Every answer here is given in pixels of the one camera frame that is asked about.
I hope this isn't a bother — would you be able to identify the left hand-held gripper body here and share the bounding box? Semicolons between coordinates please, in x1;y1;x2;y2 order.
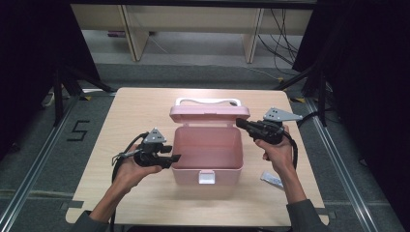
133;128;168;168

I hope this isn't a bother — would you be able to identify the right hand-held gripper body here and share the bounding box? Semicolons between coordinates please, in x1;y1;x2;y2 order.
252;106;304;146

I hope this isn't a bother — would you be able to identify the pink storage box white handle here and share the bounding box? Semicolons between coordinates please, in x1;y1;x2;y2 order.
169;97;251;187

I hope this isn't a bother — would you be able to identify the white ointment tube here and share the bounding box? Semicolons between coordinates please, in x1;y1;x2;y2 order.
260;170;285;189

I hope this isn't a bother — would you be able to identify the person's right hand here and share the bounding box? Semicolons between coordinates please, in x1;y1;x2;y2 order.
254;125;297;177

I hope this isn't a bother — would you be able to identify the person's left hand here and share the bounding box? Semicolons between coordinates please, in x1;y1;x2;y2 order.
112;144;163;194

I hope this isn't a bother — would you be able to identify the black metal stand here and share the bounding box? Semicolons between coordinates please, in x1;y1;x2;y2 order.
52;64;118;128
274;63;331;128

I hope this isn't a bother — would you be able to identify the dark curtain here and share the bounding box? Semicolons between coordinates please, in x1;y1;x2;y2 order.
0;0;102;160
291;0;410;226

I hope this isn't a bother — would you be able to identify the beige wooden desk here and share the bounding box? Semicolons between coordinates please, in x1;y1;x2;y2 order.
71;3;313;65

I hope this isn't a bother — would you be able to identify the left hand-held gripper cable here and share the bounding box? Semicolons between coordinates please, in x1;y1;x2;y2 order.
110;131;150;232

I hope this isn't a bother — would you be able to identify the metal floor rail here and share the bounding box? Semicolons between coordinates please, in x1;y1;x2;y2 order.
304;97;379;232
0;95;82;232

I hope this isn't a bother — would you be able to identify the bundle of black cables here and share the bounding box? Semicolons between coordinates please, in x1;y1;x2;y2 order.
256;8;302;77

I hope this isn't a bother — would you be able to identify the white floor cable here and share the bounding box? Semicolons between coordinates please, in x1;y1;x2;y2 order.
41;91;56;108

